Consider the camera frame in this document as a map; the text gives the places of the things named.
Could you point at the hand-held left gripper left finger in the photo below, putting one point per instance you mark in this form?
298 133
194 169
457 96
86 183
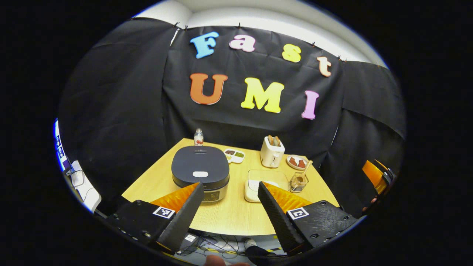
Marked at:
183 221

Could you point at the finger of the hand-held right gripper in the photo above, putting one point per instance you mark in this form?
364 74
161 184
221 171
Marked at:
373 175

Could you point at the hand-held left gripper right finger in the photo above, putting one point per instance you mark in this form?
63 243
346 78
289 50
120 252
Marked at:
275 221

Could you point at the clear tray of rice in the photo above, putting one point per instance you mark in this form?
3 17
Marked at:
266 176

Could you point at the dark grey rice cooker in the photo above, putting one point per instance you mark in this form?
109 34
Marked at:
199 160

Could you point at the white round plate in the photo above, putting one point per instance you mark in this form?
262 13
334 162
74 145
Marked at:
295 168

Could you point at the brown meat piece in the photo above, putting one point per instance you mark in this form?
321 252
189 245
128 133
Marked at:
293 161
301 163

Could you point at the white toaster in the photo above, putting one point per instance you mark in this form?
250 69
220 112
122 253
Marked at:
271 157

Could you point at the white sectioned grain dish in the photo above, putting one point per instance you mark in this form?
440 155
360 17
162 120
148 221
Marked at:
234 155

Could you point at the small water bottle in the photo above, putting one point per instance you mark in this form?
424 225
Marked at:
198 138

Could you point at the black backdrop cloth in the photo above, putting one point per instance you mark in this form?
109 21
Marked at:
122 111

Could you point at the blue white printed board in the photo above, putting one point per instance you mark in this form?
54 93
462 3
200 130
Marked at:
61 147

